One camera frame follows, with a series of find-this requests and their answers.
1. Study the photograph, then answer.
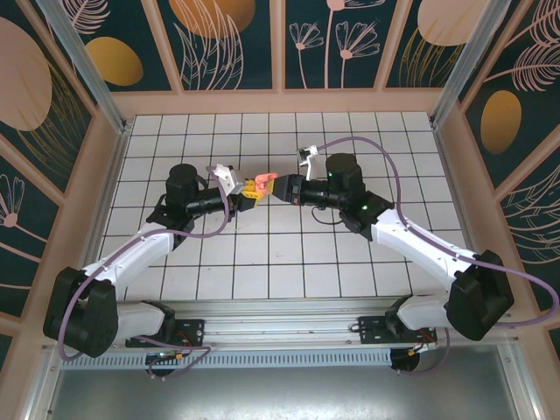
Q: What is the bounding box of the pink earbud charging case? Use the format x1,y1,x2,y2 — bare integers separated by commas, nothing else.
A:
255,171,279,193

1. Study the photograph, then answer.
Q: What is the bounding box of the small green circuit board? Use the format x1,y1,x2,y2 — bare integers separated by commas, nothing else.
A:
145,349,188,365

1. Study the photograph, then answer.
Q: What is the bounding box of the grey metal sheet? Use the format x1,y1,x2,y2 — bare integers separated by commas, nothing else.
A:
25,367,537,420

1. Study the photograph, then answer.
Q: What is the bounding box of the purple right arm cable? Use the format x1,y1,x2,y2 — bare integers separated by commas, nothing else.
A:
314,136,560,377

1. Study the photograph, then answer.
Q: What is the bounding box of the thin black cable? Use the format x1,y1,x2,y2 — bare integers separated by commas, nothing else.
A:
309,205,347,227

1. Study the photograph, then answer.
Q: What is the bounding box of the aluminium mounting rail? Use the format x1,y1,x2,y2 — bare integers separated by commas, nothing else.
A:
41,298,522,351

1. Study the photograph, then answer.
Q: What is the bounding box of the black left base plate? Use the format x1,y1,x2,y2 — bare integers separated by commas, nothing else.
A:
125,318,207,350

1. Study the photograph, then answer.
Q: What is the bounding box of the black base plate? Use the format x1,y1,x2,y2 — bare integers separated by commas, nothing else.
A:
357,314,438,347
125,318,207,350

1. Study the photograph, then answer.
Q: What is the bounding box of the aluminium frame post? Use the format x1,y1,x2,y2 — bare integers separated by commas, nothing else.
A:
33,0,132,135
429,0,511,130

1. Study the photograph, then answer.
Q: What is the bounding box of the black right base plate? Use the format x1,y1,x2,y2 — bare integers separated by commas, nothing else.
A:
357,314,438,347

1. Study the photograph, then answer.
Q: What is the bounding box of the perforated grey cable duct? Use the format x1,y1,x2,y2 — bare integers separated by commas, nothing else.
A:
59,348,394,370

